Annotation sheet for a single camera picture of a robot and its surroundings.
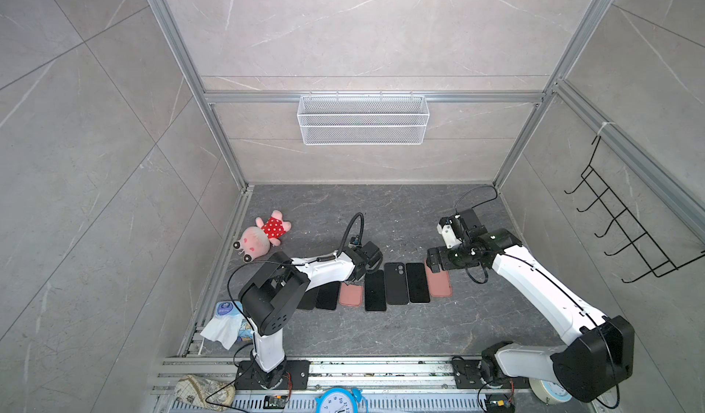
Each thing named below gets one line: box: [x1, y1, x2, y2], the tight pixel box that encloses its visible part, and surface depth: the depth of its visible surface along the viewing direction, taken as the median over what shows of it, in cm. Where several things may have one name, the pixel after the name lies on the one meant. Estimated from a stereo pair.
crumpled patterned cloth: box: [173, 374, 236, 411], surface depth 70 cm
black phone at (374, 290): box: [364, 269, 387, 312], surface depth 90 cm
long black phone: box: [315, 280, 341, 311], surface depth 89 cm
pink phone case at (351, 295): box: [339, 282, 363, 307], surface depth 89 cm
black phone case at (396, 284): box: [383, 262, 410, 305], surface depth 92 cm
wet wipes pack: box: [200, 301, 246, 351], surface depth 76 cm
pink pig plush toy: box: [233, 209, 292, 263], surface depth 100 cm
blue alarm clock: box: [314, 387, 363, 413], surface depth 69 cm
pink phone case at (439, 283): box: [424, 257, 453, 298], surface depth 91 cm
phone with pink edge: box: [405, 262, 431, 303], surface depth 92 cm
